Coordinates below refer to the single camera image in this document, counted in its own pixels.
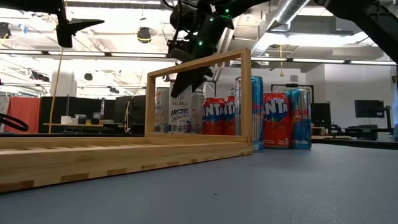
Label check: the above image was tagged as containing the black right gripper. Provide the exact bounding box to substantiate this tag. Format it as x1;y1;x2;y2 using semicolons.
167;30;224;98

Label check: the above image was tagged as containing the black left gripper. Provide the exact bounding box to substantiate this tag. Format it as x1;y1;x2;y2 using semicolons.
56;18;105;49

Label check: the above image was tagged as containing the wooden slatted shelf rack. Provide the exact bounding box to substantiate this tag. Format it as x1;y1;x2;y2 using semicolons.
0;47;253;194

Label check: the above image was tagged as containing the red Fanta can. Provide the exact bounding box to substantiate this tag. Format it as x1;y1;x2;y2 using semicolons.
262;91;290;149
224;95;236;136
201;97;226;136

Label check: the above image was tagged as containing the black hanging ceiling device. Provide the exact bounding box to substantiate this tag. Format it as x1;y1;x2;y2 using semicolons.
136;27;153;44

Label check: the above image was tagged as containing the white round column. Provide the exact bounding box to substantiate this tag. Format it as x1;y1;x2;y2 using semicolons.
50;70;78;98

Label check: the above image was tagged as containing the blue silver Red Bull can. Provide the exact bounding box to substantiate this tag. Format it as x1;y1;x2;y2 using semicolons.
234;75;264;152
285;88;313;151

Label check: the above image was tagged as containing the black partition panel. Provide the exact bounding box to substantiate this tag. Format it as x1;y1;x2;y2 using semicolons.
39;96;116;134

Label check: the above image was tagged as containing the wooden desk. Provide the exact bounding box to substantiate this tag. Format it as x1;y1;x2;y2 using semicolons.
42;123;125;129

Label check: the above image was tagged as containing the orange partition panel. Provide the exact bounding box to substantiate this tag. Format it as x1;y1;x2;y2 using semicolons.
3;96;42;134

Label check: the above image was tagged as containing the black cabinet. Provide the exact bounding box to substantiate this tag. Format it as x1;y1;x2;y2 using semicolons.
310;102;332;135

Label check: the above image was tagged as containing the black computer monitor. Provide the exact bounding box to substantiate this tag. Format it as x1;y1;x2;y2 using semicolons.
354;99;386;119

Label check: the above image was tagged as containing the black office desk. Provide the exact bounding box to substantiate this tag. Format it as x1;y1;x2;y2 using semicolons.
343;126;393;141

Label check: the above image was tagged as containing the blue panel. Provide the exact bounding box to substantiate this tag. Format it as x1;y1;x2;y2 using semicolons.
392;81;398;142

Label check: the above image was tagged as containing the yellow cable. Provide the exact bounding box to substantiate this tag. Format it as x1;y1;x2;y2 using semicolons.
48;0;69;134

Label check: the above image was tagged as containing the yellow hanging cord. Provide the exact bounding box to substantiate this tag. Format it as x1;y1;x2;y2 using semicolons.
279;45;285;77

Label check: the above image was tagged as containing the black cable loop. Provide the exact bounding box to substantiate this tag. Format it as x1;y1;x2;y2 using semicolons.
0;113;30;133

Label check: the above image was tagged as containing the silver ventilation duct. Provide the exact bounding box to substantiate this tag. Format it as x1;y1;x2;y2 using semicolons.
251;0;312;57

